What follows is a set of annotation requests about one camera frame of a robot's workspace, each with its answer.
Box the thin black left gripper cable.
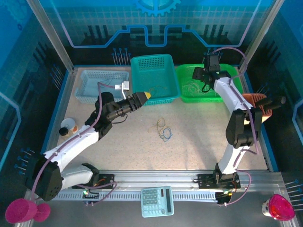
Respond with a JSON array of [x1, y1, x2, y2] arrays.
[[111, 113, 128, 124]]

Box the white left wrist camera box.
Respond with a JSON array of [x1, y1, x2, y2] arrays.
[[114, 81, 131, 99]]

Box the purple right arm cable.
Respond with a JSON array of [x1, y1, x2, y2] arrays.
[[209, 46, 259, 206]]

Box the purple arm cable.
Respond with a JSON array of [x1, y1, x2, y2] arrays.
[[33, 82, 118, 206], [209, 46, 259, 206]]

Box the pale blue calculator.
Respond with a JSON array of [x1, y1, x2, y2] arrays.
[[141, 186, 175, 218]]

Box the teal plastic basket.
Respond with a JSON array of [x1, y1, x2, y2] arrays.
[[130, 53, 180, 106]]

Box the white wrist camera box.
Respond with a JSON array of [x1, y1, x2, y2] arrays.
[[203, 53, 221, 71], [114, 81, 131, 99]]

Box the aluminium frame post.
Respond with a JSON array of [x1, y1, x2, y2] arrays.
[[238, 0, 286, 71], [26, 0, 75, 73]]

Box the thin blue cable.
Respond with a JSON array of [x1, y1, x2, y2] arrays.
[[158, 127, 174, 143], [98, 79, 114, 90]]

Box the green plastic basket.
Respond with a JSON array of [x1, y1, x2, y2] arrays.
[[175, 63, 244, 104]]

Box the magenta glossy goblet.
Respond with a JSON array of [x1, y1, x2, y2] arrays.
[[261, 193, 296, 222]]

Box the slotted grey cable duct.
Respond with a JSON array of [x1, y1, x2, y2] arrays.
[[37, 191, 220, 202]]

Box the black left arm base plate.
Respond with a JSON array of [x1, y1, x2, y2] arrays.
[[72, 174, 116, 190]]

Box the terracotta and beige utensil holder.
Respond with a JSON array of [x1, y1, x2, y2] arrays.
[[242, 93, 273, 125]]

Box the pink matte goblet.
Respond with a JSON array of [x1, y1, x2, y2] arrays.
[[4, 198, 51, 224]]

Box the thin black right gripper cable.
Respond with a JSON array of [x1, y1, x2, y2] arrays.
[[200, 81, 214, 93]]

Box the thin white cable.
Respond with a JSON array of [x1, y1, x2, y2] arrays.
[[189, 81, 207, 96], [182, 80, 197, 96]]

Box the pale blue plastic basket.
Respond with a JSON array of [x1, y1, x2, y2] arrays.
[[75, 70, 130, 105]]

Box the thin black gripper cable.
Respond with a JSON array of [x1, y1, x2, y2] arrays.
[[200, 81, 214, 93], [111, 113, 128, 124]]

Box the aluminium mounting rail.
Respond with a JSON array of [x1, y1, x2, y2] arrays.
[[29, 170, 284, 192]]

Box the black handle in holder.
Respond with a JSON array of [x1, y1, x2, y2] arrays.
[[257, 96, 286, 111]]

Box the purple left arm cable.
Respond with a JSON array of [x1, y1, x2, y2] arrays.
[[33, 82, 118, 206]]

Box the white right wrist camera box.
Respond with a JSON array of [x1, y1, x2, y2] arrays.
[[203, 53, 221, 71]]

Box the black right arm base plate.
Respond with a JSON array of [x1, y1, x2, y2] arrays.
[[197, 174, 241, 190]]

